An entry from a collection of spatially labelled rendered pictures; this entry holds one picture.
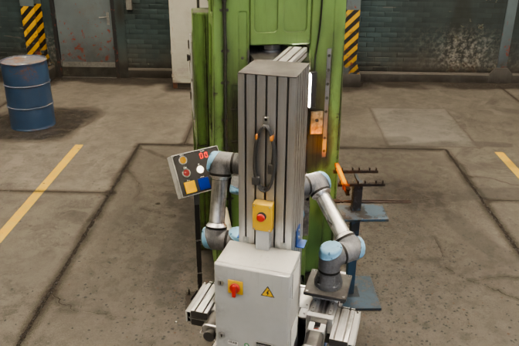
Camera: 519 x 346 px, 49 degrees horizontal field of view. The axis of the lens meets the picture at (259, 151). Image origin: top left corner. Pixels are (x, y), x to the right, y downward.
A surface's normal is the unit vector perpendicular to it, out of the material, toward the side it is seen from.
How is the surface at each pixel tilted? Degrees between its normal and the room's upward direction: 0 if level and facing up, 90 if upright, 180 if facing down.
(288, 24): 90
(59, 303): 0
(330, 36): 90
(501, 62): 90
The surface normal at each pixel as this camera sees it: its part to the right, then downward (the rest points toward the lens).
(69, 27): -0.03, 0.38
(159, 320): 0.00, -0.92
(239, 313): -0.29, 0.37
